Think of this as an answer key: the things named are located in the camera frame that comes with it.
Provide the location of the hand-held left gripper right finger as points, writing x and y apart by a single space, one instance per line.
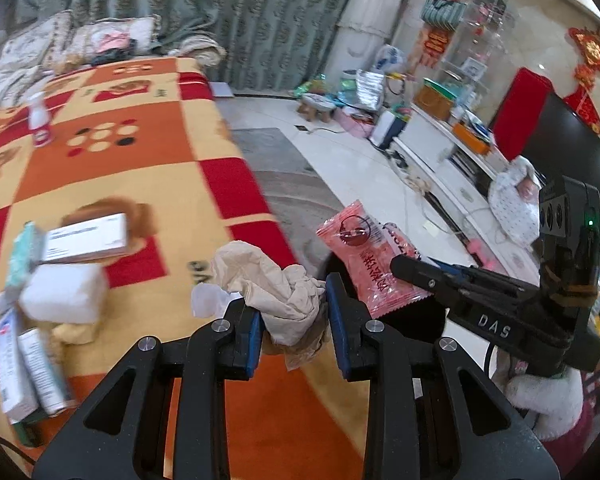
336 320

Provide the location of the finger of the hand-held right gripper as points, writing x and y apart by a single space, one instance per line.
462 272
415 272

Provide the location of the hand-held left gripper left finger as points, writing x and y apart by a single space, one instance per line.
254 342

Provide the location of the pink snack packet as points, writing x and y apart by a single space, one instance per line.
365 255

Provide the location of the beige tissue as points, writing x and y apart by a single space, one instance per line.
270 285

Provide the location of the person's right forearm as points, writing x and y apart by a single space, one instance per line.
550 400

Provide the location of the white dotted cloth bundle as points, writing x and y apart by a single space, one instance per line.
515 200

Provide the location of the white television cabinet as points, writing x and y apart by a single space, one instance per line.
445 170

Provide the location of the black television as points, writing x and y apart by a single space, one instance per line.
570 145

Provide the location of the orange box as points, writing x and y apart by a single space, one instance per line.
472 137

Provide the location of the grey floor rug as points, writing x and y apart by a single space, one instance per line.
285 185

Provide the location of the red cloth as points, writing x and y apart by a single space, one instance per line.
520 105

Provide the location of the pink box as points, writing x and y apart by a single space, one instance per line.
355 122

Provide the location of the green lidded box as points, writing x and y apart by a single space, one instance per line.
434 100

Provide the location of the silver foil bag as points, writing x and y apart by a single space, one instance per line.
370 90

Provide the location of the white tissue pack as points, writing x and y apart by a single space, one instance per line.
65 292

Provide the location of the small round stool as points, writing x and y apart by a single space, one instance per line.
317 102

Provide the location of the white medicine box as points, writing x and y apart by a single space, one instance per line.
87 237

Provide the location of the orange red printed blanket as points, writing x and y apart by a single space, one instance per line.
145 175

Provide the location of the white tube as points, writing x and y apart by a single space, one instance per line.
42 370

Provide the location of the white blue tube box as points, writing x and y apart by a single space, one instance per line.
12 370

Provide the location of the teal tissue pack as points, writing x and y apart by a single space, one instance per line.
25 260

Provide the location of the cloth covered standing air conditioner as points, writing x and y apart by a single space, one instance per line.
375 15

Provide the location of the teal striped hanging bag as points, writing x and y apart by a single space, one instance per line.
442 12

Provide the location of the green patterned curtain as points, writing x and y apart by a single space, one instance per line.
260 15

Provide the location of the white bottle pink label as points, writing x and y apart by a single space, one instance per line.
40 122

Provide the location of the cushion with pink print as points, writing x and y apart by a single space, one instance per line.
115 37

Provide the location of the floral bolster pillow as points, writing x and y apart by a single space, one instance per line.
7 80

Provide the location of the floral beige cushion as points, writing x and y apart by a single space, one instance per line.
55 40

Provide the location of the small red wall ornament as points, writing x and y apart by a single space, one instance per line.
436 42

